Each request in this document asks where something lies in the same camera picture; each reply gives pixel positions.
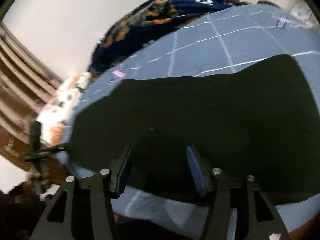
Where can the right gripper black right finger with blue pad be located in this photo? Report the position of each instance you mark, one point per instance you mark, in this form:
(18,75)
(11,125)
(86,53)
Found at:
(238,209)

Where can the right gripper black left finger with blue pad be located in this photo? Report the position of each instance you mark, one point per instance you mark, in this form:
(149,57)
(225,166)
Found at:
(81,208)

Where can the black pants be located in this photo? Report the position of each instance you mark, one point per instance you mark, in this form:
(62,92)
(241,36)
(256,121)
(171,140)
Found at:
(262,121)

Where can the person's left hand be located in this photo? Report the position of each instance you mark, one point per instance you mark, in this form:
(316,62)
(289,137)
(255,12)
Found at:
(38,181)

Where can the white floral pillow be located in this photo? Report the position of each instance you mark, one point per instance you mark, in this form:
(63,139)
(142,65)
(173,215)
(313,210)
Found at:
(56,113)

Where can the beige ribbed headboard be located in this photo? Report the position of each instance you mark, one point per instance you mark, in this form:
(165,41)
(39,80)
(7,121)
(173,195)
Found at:
(26,86)

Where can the blue checked bed sheet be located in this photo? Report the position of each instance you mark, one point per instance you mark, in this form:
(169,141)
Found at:
(223,42)

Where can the navy dog print blanket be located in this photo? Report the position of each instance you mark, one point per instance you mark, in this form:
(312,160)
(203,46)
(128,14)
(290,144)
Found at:
(145,24)

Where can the white patterned crumpled sheet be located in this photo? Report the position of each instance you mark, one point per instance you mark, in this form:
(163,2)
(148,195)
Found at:
(303,13)

